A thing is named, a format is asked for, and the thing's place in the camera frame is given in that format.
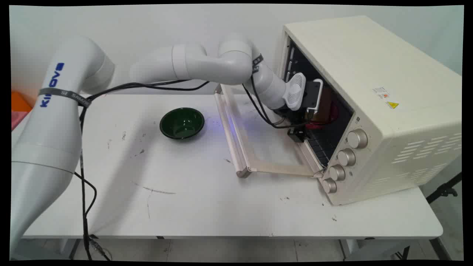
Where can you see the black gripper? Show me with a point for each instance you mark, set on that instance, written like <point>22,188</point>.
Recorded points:
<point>296,117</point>

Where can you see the cream glass oven door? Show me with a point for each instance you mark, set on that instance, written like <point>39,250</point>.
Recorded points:
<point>273,151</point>

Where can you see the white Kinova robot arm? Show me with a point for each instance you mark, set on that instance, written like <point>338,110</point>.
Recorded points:
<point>55,129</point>

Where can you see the metal oven rack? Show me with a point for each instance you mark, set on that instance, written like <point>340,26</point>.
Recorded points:
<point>319,147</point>

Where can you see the red bowl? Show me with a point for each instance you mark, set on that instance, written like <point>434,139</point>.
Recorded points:
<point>333,115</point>

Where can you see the large beige oven knob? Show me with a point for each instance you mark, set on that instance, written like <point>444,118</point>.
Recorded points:
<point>357,139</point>

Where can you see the cream toaster oven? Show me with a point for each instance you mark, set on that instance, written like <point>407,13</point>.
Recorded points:
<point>369,74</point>

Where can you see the yellow warning sticker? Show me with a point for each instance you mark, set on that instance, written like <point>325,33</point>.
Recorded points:
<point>392,105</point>

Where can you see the dark green bowl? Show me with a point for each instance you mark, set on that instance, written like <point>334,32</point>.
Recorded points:
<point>181,123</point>

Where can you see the black tripod stand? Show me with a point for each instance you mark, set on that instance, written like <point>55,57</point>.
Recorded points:
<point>443,190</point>

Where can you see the orange box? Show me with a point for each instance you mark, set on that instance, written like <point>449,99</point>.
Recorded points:
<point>20,101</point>

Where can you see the pink box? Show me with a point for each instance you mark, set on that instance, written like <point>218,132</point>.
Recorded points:
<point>17,119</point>

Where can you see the black white-framed wrist camera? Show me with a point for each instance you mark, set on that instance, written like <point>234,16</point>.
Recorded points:
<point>313,94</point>

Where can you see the white ribbed wrist camera mount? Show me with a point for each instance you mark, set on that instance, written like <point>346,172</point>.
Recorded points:
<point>295,90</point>

